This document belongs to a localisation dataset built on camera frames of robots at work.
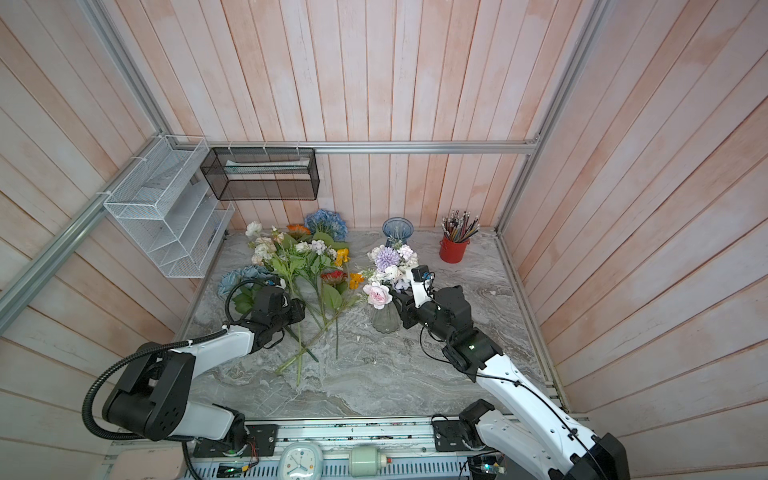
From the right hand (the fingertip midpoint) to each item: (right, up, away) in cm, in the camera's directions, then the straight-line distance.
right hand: (396, 291), depth 75 cm
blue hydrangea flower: (-24, +23, +41) cm, 53 cm away
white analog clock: (-22, -39, -6) cm, 46 cm away
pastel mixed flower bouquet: (-1, +4, -3) cm, 5 cm away
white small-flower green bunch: (-33, +6, +24) cm, 41 cm away
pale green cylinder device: (-7, -36, -11) cm, 38 cm away
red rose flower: (-19, +3, +24) cm, 31 cm away
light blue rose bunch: (-47, +3, +18) cm, 50 cm away
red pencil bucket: (+23, +11, +35) cm, 43 cm away
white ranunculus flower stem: (-48, +19, +26) cm, 57 cm away
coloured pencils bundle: (+22, +18, +24) cm, 37 cm away
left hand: (-29, -8, +18) cm, 35 cm away
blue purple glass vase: (+2, +19, +23) cm, 30 cm away
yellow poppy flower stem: (-13, +1, +29) cm, 32 cm away
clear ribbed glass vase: (-2, -13, +25) cm, 28 cm away
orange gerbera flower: (-36, +20, +39) cm, 56 cm away
